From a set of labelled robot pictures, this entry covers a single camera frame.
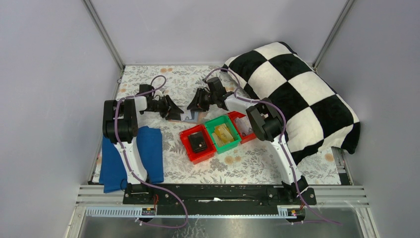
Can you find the silver white credit cards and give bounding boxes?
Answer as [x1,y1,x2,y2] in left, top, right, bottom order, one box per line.
[234,116,253,137]

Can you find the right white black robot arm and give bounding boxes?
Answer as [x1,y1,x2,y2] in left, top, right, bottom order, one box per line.
[187,77,308,196]

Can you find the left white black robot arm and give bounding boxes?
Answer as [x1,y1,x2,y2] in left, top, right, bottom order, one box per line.
[102,84,184,185]

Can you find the red plastic bin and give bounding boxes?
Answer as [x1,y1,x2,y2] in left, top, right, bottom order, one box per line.
[180,124,216,165]
[227,112,256,144]

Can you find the blue folded cloth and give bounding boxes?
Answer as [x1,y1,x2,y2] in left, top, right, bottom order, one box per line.
[99,126,164,193]

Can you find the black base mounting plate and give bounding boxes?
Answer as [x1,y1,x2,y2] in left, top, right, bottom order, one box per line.
[123,183,303,206]

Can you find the aluminium frame rail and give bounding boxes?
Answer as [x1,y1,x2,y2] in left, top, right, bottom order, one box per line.
[76,185,368,219]

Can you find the green plastic bin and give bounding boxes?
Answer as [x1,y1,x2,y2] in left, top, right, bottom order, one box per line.
[204,115,242,154]

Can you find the floral patterned table mat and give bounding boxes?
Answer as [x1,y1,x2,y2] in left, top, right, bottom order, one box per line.
[92,64,342,185]

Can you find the left red plastic bin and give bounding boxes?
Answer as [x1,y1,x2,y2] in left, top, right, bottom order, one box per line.
[180,124,216,165]

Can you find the black white checkered blanket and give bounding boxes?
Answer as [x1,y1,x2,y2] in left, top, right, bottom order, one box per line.
[223,42,361,163]

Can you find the white silver credit card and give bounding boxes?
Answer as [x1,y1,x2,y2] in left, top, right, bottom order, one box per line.
[182,110,197,121]

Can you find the black card stack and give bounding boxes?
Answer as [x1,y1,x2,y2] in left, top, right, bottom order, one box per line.
[188,131,208,153]

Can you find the gold credit cards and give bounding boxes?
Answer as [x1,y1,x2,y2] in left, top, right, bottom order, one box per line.
[211,123,234,147]

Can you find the right red plastic bin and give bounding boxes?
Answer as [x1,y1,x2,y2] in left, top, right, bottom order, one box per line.
[227,112,256,144]

